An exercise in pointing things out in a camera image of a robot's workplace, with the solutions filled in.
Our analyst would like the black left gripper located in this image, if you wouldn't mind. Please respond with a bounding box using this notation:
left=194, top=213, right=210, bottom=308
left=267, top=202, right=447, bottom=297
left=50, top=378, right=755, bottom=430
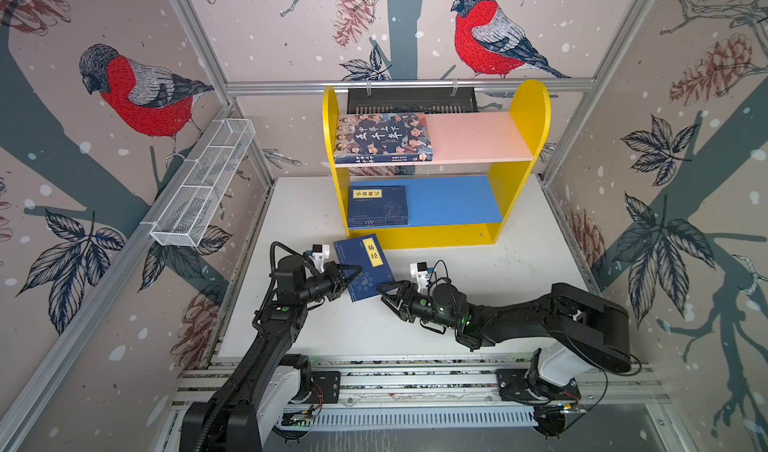
left=297, top=262, right=361, bottom=305

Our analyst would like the blue book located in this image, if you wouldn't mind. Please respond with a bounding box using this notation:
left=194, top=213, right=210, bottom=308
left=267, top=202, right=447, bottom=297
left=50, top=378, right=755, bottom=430
left=333, top=234, right=395, bottom=302
left=347, top=186, right=409, bottom=228

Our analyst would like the colourful illustrated thick book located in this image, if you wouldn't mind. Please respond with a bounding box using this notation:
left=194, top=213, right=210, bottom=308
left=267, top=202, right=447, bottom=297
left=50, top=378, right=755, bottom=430
left=332, top=113, right=433, bottom=164

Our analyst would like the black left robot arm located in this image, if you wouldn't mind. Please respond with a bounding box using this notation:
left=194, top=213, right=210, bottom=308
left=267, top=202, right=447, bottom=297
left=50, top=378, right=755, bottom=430
left=179, top=241, right=363, bottom=451

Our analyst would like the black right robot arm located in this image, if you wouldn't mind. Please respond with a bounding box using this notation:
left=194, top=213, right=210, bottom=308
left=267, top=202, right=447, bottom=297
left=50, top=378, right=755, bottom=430
left=377, top=281, right=632, bottom=388

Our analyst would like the yellow pink blue bookshelf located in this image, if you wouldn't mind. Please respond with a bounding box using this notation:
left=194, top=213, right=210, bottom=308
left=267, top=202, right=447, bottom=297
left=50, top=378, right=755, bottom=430
left=327, top=80, right=552, bottom=250

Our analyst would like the black vent panel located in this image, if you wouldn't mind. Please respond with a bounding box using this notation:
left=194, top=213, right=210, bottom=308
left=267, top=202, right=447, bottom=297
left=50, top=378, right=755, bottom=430
left=347, top=87, right=478, bottom=114

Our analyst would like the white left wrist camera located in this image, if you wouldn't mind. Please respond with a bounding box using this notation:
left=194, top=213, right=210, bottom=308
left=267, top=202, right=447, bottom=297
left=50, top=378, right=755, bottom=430
left=306, top=244, right=330, bottom=273

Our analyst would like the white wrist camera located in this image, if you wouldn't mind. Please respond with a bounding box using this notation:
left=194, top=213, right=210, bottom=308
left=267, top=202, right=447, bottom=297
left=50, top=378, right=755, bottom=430
left=306, top=244, right=330, bottom=273
left=410, top=262, right=434, bottom=294

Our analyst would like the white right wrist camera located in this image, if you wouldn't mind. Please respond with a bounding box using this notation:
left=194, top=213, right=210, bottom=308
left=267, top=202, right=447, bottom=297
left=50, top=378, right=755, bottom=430
left=410, top=262, right=434, bottom=294

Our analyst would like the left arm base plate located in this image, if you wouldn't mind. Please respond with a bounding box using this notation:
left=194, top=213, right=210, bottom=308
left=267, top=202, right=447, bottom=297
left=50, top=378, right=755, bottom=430
left=289, top=371, right=341, bottom=406

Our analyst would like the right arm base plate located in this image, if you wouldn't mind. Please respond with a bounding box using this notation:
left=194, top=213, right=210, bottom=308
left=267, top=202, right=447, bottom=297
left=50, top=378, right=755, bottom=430
left=495, top=368, right=581, bottom=406

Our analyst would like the white wire mesh basket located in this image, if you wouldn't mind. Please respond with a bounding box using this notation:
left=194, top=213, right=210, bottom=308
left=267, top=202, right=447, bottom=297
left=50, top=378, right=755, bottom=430
left=150, top=118, right=255, bottom=248

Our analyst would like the horizontal aluminium frame bar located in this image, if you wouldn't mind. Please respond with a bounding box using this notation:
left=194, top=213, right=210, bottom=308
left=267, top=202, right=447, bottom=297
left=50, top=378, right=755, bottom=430
left=224, top=78, right=598, bottom=97

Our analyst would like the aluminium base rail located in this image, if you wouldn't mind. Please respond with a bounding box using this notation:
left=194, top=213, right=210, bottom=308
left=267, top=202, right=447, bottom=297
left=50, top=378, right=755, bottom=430
left=277, top=360, right=671, bottom=433

